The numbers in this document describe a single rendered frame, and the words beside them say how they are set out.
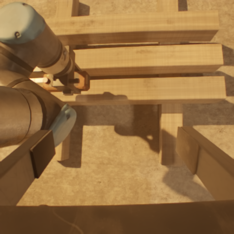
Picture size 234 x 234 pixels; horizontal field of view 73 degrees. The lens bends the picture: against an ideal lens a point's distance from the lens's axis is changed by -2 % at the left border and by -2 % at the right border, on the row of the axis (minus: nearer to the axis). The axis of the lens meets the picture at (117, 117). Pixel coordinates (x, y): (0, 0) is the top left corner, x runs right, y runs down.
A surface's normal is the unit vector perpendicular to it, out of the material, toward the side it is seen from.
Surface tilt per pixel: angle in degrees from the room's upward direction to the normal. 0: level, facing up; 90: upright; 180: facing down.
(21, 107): 83
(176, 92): 0
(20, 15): 5
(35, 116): 85
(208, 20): 0
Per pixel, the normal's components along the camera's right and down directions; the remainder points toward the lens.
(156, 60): -0.11, -0.12
